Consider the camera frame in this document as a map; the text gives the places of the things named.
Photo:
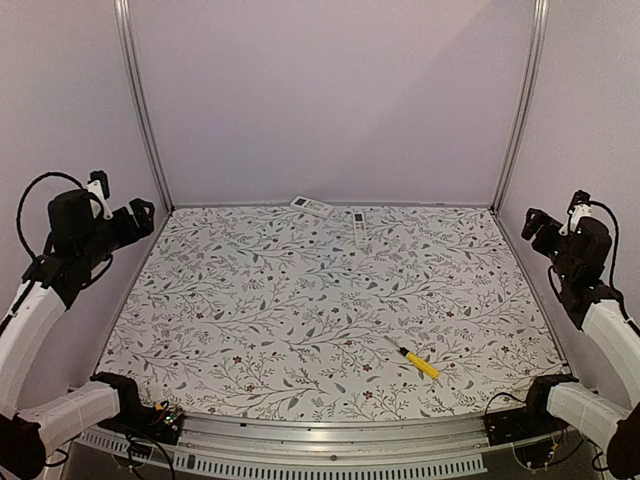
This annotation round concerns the floral patterned table mat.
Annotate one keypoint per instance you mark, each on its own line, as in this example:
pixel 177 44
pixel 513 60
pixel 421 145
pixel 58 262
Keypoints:
pixel 270 313

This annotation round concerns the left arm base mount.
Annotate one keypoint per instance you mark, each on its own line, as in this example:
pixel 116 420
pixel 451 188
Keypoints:
pixel 161 423

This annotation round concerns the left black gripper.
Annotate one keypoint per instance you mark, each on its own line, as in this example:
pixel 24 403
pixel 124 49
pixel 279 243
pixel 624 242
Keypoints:
pixel 129 230

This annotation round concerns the yellow handled screwdriver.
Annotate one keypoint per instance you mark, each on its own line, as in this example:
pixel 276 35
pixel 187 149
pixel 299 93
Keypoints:
pixel 421 364

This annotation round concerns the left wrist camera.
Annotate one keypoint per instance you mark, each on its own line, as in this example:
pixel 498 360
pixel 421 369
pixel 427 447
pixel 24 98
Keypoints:
pixel 99 183

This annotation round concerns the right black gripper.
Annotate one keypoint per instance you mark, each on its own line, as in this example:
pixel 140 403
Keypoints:
pixel 532 227

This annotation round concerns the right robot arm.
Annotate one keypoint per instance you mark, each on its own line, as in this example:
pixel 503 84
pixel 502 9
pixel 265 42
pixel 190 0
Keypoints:
pixel 577 250

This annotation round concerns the aluminium frame post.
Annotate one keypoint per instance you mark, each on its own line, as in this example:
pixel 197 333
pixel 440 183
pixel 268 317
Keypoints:
pixel 125 29
pixel 525 99

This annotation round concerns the front aluminium rail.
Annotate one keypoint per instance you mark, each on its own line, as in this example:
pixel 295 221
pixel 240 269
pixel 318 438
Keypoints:
pixel 241 448

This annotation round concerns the white air conditioner remote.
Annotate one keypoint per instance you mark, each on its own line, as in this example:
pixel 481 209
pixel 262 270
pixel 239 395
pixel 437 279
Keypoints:
pixel 361 238

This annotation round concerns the left aluminium frame post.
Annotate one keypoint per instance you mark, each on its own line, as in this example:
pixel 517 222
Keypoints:
pixel 125 29

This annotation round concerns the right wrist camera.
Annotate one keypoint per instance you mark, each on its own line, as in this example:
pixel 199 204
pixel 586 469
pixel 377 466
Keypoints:
pixel 580 197

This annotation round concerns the right aluminium frame post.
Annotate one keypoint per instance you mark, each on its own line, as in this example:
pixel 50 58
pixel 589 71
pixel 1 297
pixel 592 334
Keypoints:
pixel 525 99

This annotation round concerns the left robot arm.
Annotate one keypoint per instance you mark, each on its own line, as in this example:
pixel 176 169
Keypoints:
pixel 84 233

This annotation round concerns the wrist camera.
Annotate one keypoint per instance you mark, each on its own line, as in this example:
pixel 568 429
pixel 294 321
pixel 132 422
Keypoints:
pixel 580 197
pixel 99 183

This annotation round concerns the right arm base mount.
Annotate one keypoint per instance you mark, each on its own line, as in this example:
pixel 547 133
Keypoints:
pixel 528 421

